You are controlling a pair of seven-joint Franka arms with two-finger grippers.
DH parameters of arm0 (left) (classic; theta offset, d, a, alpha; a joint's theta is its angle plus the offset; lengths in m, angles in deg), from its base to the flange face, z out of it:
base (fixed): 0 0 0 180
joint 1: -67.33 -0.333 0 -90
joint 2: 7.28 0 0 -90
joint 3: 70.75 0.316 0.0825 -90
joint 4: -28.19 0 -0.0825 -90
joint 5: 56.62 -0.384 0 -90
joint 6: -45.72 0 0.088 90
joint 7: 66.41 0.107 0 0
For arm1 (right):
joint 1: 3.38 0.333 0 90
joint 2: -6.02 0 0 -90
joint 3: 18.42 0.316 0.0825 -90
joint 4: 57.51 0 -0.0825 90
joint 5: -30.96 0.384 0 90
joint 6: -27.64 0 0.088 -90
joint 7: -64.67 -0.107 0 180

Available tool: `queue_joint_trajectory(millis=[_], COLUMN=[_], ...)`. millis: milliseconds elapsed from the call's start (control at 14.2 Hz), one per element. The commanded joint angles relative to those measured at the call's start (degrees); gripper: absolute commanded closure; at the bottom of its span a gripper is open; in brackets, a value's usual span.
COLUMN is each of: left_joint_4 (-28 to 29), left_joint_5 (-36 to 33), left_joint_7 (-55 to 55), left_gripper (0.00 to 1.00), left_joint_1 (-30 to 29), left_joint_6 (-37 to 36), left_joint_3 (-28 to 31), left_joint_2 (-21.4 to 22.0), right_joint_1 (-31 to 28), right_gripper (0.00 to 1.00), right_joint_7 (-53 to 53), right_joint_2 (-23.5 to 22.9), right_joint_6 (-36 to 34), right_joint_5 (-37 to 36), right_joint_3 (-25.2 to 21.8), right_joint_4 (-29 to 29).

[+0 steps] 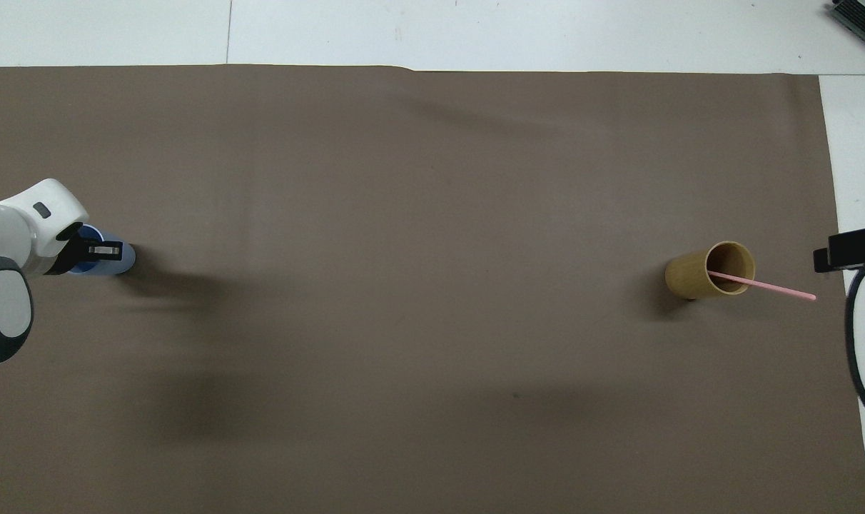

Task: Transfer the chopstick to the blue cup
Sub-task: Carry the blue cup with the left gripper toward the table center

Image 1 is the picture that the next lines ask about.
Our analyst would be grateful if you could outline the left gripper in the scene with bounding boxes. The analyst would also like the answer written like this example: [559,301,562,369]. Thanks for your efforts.
[45,223,93,277]

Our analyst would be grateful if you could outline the black stand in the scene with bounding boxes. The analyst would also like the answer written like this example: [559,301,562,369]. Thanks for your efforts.
[828,0,865,53]

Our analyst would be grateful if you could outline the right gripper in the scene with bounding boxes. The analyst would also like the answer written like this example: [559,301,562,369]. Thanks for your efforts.
[814,224,865,274]

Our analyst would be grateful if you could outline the blue cup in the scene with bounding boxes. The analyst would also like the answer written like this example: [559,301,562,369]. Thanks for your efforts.
[71,224,136,277]

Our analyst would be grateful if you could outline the pink chopstick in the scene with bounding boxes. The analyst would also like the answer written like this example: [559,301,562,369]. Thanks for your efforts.
[707,270,818,302]

